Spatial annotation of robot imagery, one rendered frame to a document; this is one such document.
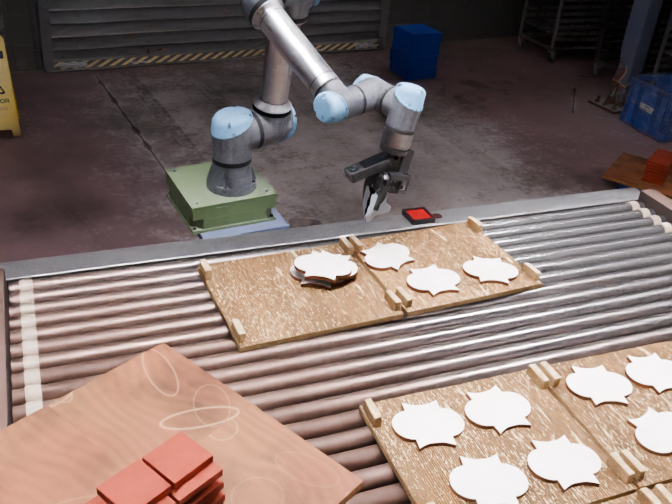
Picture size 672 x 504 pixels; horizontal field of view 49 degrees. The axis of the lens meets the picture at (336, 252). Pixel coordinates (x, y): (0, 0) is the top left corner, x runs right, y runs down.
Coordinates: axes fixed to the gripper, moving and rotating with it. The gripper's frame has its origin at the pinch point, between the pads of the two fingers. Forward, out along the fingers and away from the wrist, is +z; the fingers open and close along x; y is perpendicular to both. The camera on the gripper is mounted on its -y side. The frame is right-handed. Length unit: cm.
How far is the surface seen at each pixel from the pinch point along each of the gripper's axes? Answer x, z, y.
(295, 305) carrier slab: -14.5, 17.0, -21.9
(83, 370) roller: -20, 28, -70
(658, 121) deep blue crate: 224, 22, 381
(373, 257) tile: -2.1, 10.8, 4.7
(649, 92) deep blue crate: 241, 5, 379
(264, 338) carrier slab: -24.1, 19.1, -33.1
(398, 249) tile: -0.4, 9.2, 13.1
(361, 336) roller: -28.1, 16.9, -10.6
